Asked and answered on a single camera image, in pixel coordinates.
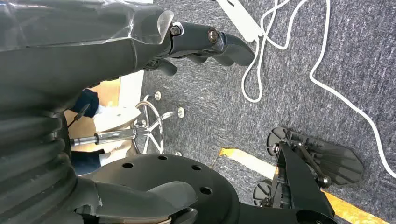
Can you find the white edged wooden desk panel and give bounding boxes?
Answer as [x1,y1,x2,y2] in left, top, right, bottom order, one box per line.
[63,70,145,154]

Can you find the yellow floor tape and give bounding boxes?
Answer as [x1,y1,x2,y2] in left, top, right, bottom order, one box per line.
[218,147,390,224]

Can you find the person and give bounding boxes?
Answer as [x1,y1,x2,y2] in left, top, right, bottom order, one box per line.
[66,88,142,177]

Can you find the white floor cable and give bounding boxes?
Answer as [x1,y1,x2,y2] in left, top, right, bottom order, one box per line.
[241,0,396,180]

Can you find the black robot foot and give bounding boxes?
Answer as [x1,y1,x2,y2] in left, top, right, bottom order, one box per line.
[253,126,365,207]

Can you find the chrome bar stool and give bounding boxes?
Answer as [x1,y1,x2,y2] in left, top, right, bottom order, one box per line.
[70,91,185,157]

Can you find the white power strip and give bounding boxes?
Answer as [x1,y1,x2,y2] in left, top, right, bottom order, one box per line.
[215,0,263,43]

